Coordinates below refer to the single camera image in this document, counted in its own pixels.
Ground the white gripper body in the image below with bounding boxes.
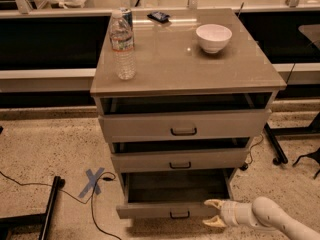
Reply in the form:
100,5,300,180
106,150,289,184
220,201,257,227

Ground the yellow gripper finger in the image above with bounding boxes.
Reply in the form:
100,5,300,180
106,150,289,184
203,215,223,228
204,199,224,209

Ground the grey bottom drawer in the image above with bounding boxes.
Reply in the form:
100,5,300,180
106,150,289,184
117,169,234,219

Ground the grey drawer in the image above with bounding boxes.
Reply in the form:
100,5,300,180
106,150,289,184
111,148,249,173
98,109,271,143
117,169,234,219

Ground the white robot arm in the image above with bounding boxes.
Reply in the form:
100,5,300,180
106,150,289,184
203,197,320,240

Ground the grey top drawer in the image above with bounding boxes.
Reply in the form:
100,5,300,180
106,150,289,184
98,109,271,143

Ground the grey drawer cabinet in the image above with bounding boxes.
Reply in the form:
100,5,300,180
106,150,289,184
90,7,288,188

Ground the grey middle drawer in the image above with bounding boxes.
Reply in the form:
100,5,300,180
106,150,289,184
111,148,249,173

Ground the black stand leg right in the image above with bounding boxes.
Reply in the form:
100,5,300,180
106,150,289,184
264,124,288,165

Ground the black stand leg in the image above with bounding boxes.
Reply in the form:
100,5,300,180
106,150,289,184
264,124,288,165
0,176,65,240

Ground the black chair base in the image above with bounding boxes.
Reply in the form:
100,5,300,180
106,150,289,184
292,147,320,180

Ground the blue tape cross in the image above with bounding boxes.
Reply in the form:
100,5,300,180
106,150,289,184
78,167,104,198

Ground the white ceramic bowl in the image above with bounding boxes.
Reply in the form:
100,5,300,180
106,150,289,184
196,24,232,54

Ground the clear plastic water bottle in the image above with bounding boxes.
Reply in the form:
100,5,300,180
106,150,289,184
109,10,136,80

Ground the dark blue snack packet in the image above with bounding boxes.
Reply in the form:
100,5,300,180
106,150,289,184
147,11,170,23

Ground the black stand leg left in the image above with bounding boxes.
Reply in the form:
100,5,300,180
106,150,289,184
0,176,65,240

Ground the blue soda can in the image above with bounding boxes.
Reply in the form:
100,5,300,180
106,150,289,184
120,7,133,27

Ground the black floor cable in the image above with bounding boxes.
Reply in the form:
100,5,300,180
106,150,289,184
0,170,123,240

